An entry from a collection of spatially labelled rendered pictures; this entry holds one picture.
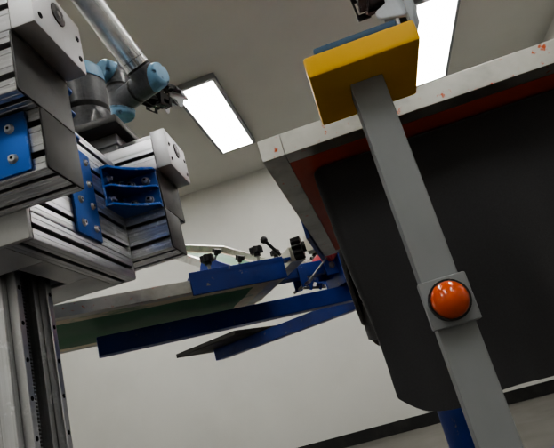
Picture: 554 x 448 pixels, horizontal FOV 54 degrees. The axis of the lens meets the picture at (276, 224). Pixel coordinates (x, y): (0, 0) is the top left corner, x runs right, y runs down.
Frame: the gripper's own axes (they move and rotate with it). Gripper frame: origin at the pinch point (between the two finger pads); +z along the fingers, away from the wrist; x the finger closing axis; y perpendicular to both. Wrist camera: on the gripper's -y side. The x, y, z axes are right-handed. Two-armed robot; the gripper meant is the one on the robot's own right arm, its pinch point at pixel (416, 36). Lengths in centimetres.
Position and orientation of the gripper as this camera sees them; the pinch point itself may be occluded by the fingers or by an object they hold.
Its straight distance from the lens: 94.5
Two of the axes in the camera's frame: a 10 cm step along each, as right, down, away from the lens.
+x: -2.1, -2.4, -9.5
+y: -9.4, 3.2, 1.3
